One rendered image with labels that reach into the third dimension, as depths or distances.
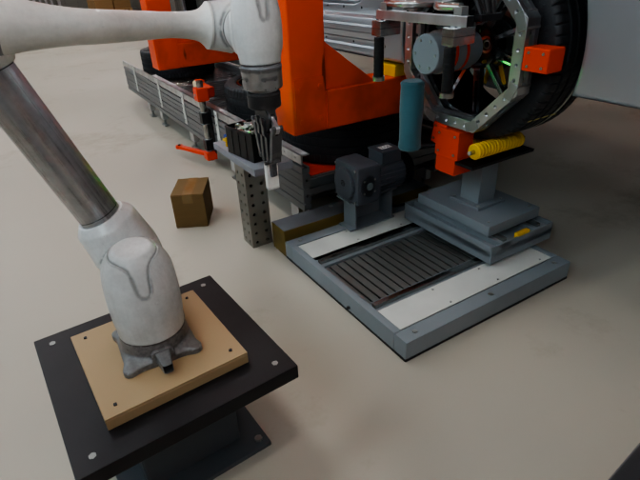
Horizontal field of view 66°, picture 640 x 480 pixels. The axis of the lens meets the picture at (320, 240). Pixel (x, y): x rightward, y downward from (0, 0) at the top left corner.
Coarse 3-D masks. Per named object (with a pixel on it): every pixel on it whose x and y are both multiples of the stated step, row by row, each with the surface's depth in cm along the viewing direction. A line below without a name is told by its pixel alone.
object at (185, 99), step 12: (156, 84) 395; (168, 84) 367; (168, 96) 373; (180, 96) 346; (192, 96) 328; (192, 108) 329; (216, 108) 298; (216, 120) 295; (228, 120) 280; (240, 120) 272; (288, 144) 232; (288, 156) 228; (300, 156) 217; (300, 168) 220
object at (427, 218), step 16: (416, 208) 222; (416, 224) 220; (432, 224) 210; (448, 224) 207; (528, 224) 200; (544, 224) 204; (448, 240) 205; (464, 240) 197; (480, 240) 195; (496, 240) 190; (512, 240) 190; (528, 240) 196; (480, 256) 192; (496, 256) 189
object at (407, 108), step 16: (416, 80) 180; (400, 96) 182; (416, 96) 179; (400, 112) 185; (416, 112) 182; (400, 128) 187; (416, 128) 185; (400, 144) 190; (416, 144) 188; (432, 144) 193
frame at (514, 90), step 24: (504, 0) 149; (528, 0) 147; (408, 24) 186; (528, 24) 145; (408, 48) 190; (408, 72) 193; (528, 72) 154; (432, 96) 191; (504, 96) 158; (432, 120) 189; (456, 120) 179; (480, 120) 170
